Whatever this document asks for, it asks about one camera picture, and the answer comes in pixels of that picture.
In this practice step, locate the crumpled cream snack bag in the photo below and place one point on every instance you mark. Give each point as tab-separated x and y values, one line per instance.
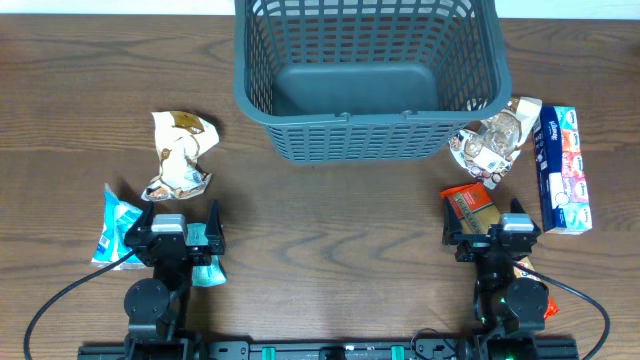
181	138

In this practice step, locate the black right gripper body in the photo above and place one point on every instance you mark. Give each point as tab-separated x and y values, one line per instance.
474	245

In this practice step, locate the cookie snack bag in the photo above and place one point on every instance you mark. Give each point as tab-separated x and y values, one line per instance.
488	153

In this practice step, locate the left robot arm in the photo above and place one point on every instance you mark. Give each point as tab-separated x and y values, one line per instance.
157	306

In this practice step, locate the blue plastic packet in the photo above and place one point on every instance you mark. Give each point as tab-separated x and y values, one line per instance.
118	218

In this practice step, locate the grey plastic basket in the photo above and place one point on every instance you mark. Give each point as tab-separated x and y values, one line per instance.
367	80

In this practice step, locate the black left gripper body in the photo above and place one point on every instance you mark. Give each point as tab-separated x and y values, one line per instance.
197	255

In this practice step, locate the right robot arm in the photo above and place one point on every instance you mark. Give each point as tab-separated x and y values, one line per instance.
511	309

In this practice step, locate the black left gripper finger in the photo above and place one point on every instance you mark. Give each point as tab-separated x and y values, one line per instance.
213	229
144	222

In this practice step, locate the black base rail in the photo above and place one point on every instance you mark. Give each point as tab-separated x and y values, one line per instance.
421	348

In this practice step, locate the teal plastic packet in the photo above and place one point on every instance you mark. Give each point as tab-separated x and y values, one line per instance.
209	275

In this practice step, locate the orange spaghetti packet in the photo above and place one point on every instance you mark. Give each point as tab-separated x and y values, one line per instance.
473	207

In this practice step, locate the blue tissue multipack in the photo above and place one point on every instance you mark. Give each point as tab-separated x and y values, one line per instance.
563	190

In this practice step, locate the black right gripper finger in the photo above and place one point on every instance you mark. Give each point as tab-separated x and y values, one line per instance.
452	226
516	207

